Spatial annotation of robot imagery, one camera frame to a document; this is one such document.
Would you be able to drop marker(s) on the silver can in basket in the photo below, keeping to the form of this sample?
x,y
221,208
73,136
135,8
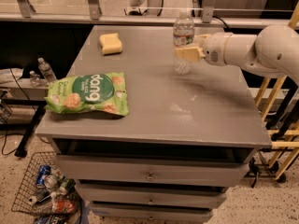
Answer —
x,y
51,182

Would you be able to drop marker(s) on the small bottle on side table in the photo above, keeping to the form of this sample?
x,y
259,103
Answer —
x,y
46,70

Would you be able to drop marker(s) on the yellow sponge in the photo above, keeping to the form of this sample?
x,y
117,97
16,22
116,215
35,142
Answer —
x,y
110,43

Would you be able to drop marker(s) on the red orange can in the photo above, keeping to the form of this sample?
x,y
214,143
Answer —
x,y
64,207

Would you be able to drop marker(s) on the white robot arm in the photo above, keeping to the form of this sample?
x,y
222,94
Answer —
x,y
274,52

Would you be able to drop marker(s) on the lying bottle on side table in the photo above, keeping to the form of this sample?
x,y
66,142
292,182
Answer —
x,y
36,80

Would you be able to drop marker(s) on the clear plastic water bottle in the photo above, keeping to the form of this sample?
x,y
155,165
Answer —
x,y
183,35

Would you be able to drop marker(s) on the green dong snack bag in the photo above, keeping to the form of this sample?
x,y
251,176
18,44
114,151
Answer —
x,y
81,94

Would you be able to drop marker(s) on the metal railing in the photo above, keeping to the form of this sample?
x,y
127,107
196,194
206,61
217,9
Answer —
x,y
96,11

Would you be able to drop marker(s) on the green can in basket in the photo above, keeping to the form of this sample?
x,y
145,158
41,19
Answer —
x,y
67,185

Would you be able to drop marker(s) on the wire basket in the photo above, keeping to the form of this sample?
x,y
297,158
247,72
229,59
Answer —
x,y
39,201

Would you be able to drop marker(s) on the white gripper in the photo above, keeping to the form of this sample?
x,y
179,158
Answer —
x,y
212,48

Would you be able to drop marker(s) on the black side table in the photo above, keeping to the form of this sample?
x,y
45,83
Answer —
x,y
22,106

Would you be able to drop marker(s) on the grey drawer cabinet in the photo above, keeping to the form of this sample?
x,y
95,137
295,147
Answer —
x,y
184,142

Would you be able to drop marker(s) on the blue soda can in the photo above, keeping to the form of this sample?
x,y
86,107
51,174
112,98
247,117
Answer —
x,y
43,171

